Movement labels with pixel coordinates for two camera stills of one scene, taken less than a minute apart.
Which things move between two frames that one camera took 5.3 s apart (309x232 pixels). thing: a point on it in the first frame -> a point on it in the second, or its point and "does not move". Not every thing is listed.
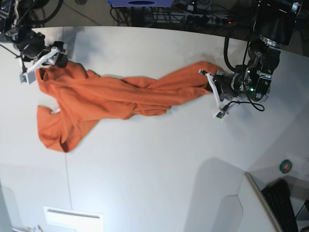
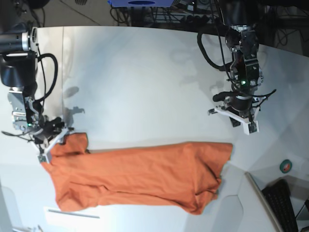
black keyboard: (276, 194) does not move
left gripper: (30, 43) -> (49, 128)
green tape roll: (285, 166) does not move
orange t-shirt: (83, 96) -> (181, 177)
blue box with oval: (141, 3) does not move
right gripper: (228, 84) -> (240, 105)
